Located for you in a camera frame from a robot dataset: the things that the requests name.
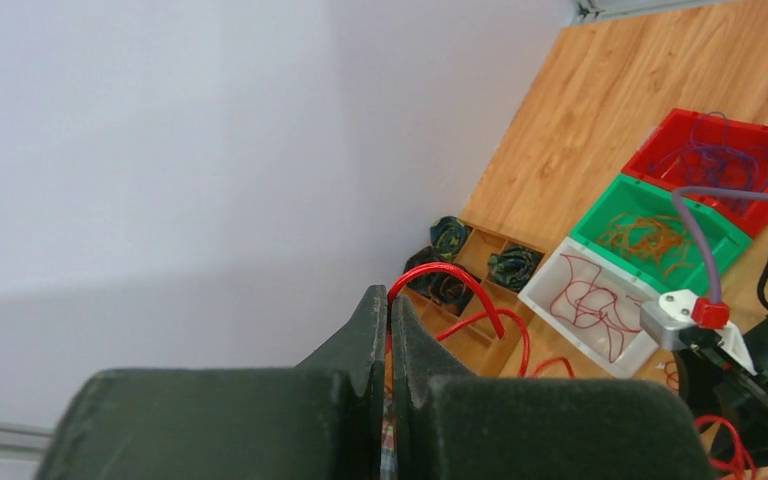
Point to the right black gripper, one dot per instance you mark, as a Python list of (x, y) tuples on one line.
[(713, 381)]

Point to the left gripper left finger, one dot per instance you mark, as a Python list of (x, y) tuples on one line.
[(320, 419)]

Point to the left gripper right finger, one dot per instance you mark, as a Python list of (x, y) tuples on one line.
[(453, 424)]

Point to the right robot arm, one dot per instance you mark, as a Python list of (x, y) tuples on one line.
[(711, 384)]

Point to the plaid cloth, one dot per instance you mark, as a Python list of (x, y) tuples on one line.
[(388, 459)]

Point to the wooden compartment tray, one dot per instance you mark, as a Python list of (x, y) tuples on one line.
[(491, 335)]

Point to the white plastic bin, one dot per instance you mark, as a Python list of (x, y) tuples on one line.
[(593, 304)]

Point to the rolled teal sock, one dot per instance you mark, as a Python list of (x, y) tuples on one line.
[(448, 235)]

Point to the green plastic bin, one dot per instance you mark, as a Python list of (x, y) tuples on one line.
[(635, 226)]

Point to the red plastic bin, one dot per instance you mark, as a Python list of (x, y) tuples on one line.
[(689, 148)]

